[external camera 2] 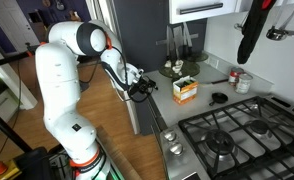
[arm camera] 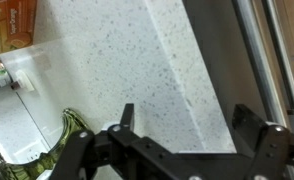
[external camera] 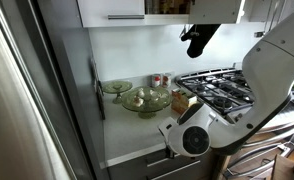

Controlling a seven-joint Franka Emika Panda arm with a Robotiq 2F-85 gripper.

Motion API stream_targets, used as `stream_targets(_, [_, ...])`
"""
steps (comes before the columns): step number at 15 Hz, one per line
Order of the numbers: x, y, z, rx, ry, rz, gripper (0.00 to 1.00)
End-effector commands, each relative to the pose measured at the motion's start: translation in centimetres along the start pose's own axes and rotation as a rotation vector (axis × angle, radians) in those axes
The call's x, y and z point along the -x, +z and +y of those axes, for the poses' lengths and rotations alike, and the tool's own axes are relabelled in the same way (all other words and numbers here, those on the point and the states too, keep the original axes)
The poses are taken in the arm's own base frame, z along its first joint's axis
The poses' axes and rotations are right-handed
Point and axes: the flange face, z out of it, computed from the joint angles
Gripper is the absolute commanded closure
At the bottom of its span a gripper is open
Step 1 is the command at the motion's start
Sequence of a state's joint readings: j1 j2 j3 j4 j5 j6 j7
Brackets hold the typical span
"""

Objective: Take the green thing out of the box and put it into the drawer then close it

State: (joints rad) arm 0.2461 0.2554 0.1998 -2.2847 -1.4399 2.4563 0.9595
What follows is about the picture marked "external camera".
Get black oven mitt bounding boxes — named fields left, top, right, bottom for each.
left=180, top=23, right=221, bottom=59

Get large green glass cake stand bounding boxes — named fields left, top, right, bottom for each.
left=121, top=85, right=174, bottom=120

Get dark cabinet bar handle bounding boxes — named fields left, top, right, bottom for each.
left=107, top=14, right=146, bottom=20

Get grey kitchen utensil drawer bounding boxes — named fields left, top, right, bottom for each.
left=107, top=146, right=218, bottom=172

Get stainless steel refrigerator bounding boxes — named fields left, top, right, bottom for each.
left=0, top=0, right=95, bottom=180

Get small green glass cake stand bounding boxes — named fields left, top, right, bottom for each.
left=102, top=80, right=134, bottom=105

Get stainless steel gas stove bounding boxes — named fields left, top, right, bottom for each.
left=174, top=66, right=294, bottom=179

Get knives on magnetic strip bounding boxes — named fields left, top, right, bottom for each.
left=90, top=56, right=107, bottom=121

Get garlic bulb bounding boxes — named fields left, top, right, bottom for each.
left=132, top=96, right=144, bottom=108
left=135, top=88, right=146, bottom=99

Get grey tall cabinet panel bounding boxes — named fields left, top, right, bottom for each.
left=36, top=0, right=110, bottom=180

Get grey lower drawer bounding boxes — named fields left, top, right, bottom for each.
left=133, top=159, right=221, bottom=180

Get can with red label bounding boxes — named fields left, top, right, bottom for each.
left=150, top=73, right=162, bottom=88

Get small steel ladle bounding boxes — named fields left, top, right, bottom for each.
left=253, top=0, right=275, bottom=38

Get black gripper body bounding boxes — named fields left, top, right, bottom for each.
left=164, top=146, right=178, bottom=160

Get red white spice jars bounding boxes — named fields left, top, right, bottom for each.
left=161, top=72, right=172, bottom=88

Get white upper cabinet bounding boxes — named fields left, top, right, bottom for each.
left=76, top=0, right=246, bottom=28

